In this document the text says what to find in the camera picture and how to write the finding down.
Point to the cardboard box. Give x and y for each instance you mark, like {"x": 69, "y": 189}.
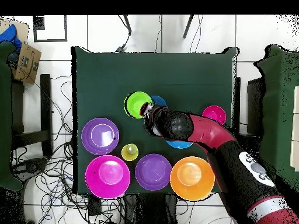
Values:
{"x": 28, "y": 63}

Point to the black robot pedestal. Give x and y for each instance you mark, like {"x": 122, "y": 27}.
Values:
{"x": 151, "y": 210}

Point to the green cloth side table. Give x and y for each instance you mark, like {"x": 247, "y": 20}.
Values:
{"x": 4, "y": 116}
{"x": 280, "y": 93}

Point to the small green bowl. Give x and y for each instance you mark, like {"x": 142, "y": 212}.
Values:
{"x": 135, "y": 103}

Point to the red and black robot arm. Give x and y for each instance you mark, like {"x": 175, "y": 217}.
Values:
{"x": 210, "y": 133}

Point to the black power strip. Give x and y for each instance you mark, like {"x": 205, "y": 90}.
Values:
{"x": 94, "y": 205}

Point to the grey pedestal leg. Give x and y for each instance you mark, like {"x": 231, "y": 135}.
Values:
{"x": 30, "y": 166}

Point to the translucent teal bowl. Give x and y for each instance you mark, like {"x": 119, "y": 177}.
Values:
{"x": 160, "y": 100}

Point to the blue cloth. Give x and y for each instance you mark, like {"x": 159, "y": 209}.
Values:
{"x": 10, "y": 35}

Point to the large pink bowl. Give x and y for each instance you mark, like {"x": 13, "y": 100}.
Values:
{"x": 107, "y": 176}

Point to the yellow cup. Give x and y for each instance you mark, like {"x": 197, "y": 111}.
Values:
{"x": 129, "y": 152}

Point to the dark green tablecloth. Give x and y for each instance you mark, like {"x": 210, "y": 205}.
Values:
{"x": 116, "y": 74}

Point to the large yellow bowl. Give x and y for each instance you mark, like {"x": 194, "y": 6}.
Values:
{"x": 192, "y": 178}

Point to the white box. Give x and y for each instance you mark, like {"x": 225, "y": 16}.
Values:
{"x": 295, "y": 140}

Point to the small red bowl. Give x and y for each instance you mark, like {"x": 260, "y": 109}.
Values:
{"x": 215, "y": 113}

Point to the blue bowl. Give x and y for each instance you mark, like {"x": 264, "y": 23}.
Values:
{"x": 178, "y": 144}

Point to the black wooden stand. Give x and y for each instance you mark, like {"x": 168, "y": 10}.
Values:
{"x": 255, "y": 105}
{"x": 45, "y": 105}

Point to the black camera tripod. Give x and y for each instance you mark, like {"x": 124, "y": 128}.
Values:
{"x": 127, "y": 24}

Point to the purple bowl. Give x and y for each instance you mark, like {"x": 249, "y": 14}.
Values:
{"x": 92, "y": 144}
{"x": 153, "y": 172}

